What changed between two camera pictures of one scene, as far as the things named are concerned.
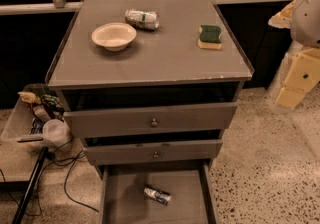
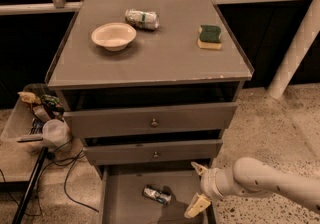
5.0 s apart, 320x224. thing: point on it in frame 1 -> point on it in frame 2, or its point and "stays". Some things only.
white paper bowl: (114, 36) stays
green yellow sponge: (209, 37) stays
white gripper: (307, 18) -> (207, 181)
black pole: (25, 201) stays
